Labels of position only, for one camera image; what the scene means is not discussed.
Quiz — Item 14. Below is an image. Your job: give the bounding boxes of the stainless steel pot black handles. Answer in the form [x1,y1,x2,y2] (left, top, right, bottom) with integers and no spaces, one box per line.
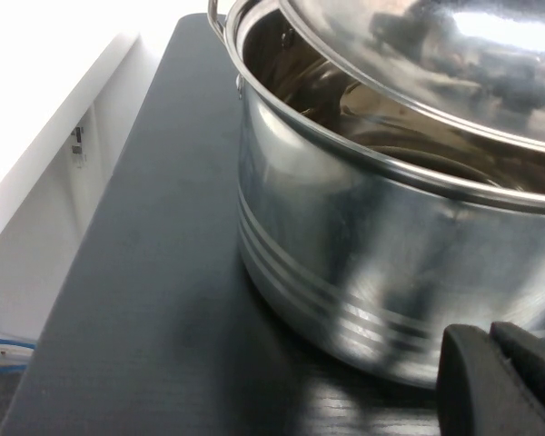
[207,0,545,391]

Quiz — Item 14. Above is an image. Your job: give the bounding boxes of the blue cable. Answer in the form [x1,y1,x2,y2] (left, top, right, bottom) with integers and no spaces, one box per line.
[0,332,37,372]

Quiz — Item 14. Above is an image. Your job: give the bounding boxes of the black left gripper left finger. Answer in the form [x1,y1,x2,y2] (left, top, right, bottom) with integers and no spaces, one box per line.
[437,323,545,436]

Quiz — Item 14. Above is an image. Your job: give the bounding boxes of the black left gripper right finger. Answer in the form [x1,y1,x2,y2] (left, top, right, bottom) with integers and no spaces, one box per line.
[489,321,545,436]

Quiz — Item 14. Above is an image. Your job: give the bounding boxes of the steel lid black knob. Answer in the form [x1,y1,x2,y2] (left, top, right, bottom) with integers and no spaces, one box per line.
[276,0,545,154]

